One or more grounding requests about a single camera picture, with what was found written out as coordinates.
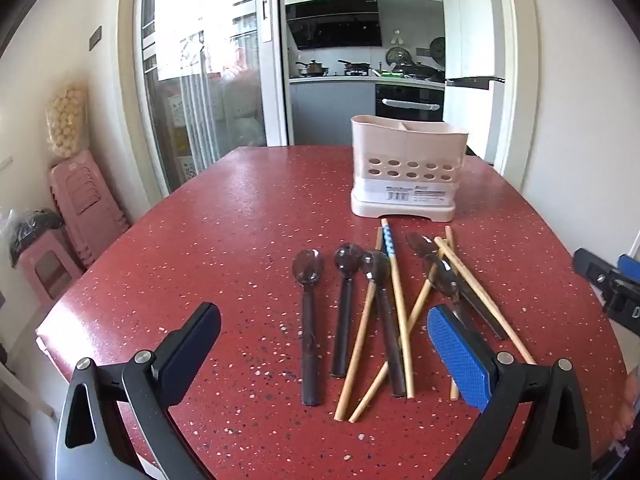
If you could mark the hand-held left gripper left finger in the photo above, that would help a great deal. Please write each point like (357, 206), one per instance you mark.
(192, 355)

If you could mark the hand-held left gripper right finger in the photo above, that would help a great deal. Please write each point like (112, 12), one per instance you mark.
(457, 355)

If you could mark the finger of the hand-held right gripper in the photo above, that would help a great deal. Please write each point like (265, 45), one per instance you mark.
(589, 265)
(631, 267)

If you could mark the plain bamboo chopstick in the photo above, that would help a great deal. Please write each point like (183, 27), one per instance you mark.
(448, 235)
(500, 322)
(369, 388)

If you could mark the blue patterned chopstick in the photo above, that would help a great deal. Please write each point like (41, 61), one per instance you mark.
(398, 310)

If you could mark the dark translucent spoon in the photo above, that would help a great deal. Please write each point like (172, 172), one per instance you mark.
(349, 260)
(440, 275)
(420, 246)
(376, 267)
(309, 265)

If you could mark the pink plastic utensil holder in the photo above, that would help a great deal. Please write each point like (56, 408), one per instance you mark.
(400, 145)

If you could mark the person's right forearm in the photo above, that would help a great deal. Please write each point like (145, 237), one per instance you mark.
(631, 395)

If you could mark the single pink stool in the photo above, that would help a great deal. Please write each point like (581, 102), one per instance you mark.
(47, 270)

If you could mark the stack of pink stools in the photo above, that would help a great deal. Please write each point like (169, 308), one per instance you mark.
(85, 200)

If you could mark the black plastic bag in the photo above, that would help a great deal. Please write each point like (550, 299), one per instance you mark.
(32, 232)

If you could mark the white refrigerator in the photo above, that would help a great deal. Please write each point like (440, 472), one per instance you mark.
(472, 35)

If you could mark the round hanging strainer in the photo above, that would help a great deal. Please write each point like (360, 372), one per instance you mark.
(396, 56)
(437, 51)

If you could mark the bag of yellow balls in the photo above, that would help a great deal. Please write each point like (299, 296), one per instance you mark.
(65, 120)

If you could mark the sliding glass door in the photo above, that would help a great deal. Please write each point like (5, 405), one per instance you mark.
(200, 85)

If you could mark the grey lower kitchen cabinet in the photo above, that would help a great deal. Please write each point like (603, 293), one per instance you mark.
(330, 112)

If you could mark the black frying pan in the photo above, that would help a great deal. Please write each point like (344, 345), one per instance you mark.
(354, 67)

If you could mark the cooking pot with lid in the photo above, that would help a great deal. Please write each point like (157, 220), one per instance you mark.
(312, 67)

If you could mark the black range hood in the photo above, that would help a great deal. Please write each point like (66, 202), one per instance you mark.
(335, 25)

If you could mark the dark wall switch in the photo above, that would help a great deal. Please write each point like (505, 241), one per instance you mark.
(95, 38)

